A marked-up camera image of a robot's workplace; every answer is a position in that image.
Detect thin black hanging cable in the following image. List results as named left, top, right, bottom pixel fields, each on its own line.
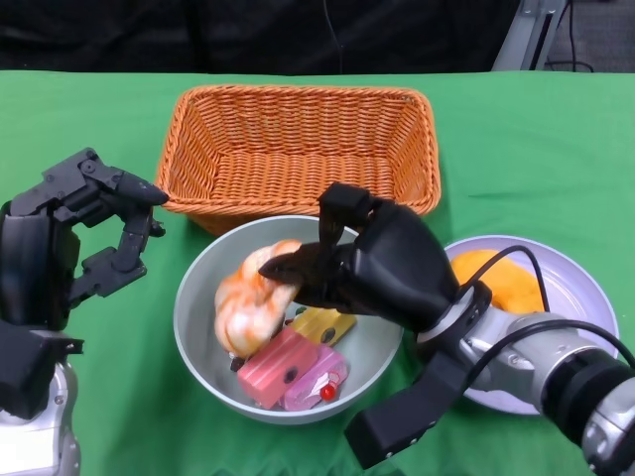
left=320, top=0, right=346, bottom=74

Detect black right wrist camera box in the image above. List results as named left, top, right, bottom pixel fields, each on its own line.
left=343, top=346, right=480, bottom=470

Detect orange round bread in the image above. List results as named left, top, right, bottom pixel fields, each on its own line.
left=448, top=249, right=547, bottom=314

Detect pale lavender plate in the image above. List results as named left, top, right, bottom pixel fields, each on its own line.
left=416, top=235, right=619, bottom=417

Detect grey aluminium frame post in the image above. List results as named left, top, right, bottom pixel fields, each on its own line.
left=493, top=0, right=560, bottom=73

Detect yellow cake block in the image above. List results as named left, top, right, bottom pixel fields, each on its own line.
left=289, top=306, right=358, bottom=347

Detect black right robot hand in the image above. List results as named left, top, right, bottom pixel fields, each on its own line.
left=258, top=181, right=465, bottom=334

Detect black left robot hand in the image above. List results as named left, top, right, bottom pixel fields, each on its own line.
left=0, top=147, right=170, bottom=331

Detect grey-green ceramic bowl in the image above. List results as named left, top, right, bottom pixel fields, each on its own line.
left=173, top=213, right=406, bottom=425

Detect black cable on floor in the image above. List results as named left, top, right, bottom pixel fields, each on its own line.
left=545, top=0, right=596, bottom=73

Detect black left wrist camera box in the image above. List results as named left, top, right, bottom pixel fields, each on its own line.
left=0, top=316, right=85, bottom=422

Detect orange wicker basket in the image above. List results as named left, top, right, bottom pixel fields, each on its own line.
left=156, top=83, right=443, bottom=237

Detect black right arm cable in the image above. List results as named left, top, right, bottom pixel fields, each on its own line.
left=453, top=245, right=635, bottom=368

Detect white orange striped bread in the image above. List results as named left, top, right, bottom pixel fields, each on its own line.
left=213, top=239, right=305, bottom=358

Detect salmon pink cake block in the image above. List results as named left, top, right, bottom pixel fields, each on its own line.
left=236, top=329, right=318, bottom=411

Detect magenta cake with cherry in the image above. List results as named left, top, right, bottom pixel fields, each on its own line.
left=278, top=345, right=350, bottom=413

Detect green tablecloth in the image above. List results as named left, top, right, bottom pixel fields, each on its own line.
left=0, top=69, right=635, bottom=476

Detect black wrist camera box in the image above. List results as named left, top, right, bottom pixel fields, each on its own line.
left=343, top=346, right=480, bottom=470
left=0, top=316, right=85, bottom=422

